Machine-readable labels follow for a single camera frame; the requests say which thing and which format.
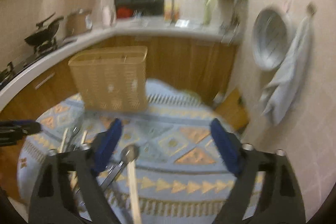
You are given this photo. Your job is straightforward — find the metal spoon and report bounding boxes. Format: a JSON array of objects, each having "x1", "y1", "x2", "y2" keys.
[{"x1": 100, "y1": 144, "x2": 139, "y2": 192}]

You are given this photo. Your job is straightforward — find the wooden chopstick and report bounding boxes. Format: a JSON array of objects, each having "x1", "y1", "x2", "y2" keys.
[{"x1": 127, "y1": 160, "x2": 142, "y2": 224}]

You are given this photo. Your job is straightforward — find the metal steamer tray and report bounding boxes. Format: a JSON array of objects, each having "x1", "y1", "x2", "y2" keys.
[{"x1": 252, "y1": 6, "x2": 295, "y2": 72}]

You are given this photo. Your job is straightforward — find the brown rice cooker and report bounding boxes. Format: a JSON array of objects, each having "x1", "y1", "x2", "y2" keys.
[{"x1": 66, "y1": 9, "x2": 93, "y2": 37}]

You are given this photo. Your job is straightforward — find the black frying pan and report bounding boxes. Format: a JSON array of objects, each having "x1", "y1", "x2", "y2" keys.
[{"x1": 25, "y1": 12, "x2": 64, "y2": 47}]

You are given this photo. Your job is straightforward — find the wooden cutting board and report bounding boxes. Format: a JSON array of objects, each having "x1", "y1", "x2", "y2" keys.
[{"x1": 215, "y1": 88, "x2": 250, "y2": 133}]

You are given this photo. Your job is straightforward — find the beige slotted utensil basket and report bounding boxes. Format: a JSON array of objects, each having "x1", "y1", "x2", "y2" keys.
[{"x1": 68, "y1": 46, "x2": 147, "y2": 113}]

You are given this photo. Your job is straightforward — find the blue patterned tablecloth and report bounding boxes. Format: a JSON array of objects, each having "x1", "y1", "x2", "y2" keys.
[{"x1": 17, "y1": 79, "x2": 236, "y2": 223}]

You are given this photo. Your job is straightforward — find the red bowl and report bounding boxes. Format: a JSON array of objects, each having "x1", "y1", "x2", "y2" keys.
[{"x1": 116, "y1": 7, "x2": 134, "y2": 19}]

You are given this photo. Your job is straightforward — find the black gas stove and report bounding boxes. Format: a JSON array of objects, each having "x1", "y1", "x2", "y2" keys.
[{"x1": 0, "y1": 38, "x2": 77, "y2": 89}]

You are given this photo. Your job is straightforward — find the white countertop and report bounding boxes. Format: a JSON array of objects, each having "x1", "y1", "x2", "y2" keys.
[{"x1": 1, "y1": 16, "x2": 243, "y2": 109}]

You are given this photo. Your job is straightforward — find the grey hanging towel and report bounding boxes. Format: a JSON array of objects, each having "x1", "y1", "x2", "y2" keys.
[{"x1": 260, "y1": 16, "x2": 313, "y2": 126}]

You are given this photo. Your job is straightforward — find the wooden kitchen cabinet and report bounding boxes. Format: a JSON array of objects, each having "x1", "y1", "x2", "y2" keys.
[{"x1": 0, "y1": 35, "x2": 238, "y2": 201}]

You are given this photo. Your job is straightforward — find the white electric kettle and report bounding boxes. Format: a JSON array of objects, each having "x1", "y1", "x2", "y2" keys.
[{"x1": 102, "y1": 6, "x2": 114, "y2": 28}]

